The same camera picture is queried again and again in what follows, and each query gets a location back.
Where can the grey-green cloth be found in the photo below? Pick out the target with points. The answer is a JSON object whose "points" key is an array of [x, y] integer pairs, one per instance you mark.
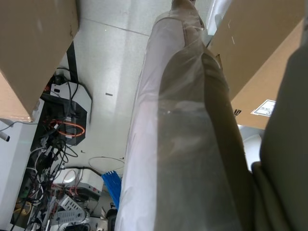
{"points": [[288, 144]]}

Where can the white perforated metal bracket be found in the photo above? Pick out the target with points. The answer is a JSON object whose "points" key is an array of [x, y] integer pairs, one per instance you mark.
{"points": [[69, 211]]}

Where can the pale grey rounded cover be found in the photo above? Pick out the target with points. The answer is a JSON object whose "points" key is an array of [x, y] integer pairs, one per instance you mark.
{"points": [[251, 146]]}

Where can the bundle of blue plastic strips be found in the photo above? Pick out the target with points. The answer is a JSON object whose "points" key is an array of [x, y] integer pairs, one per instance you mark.
{"points": [[111, 185]]}

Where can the brown cardboard box with label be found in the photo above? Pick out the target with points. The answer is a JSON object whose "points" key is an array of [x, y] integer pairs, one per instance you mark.
{"points": [[255, 48]]}

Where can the white paper label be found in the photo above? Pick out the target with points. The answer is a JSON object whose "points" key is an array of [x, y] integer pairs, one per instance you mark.
{"points": [[264, 108]]}

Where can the white and grey device housing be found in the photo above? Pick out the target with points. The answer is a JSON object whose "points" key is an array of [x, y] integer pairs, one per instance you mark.
{"points": [[91, 180]]}

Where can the black and white machine base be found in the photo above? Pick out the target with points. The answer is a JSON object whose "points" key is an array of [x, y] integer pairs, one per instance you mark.
{"points": [[79, 108]]}

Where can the large brown cardboard box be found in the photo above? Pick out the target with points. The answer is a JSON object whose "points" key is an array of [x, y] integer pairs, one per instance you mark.
{"points": [[29, 48]]}

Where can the white cabinet panel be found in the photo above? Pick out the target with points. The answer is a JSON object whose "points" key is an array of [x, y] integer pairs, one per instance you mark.
{"points": [[14, 163]]}

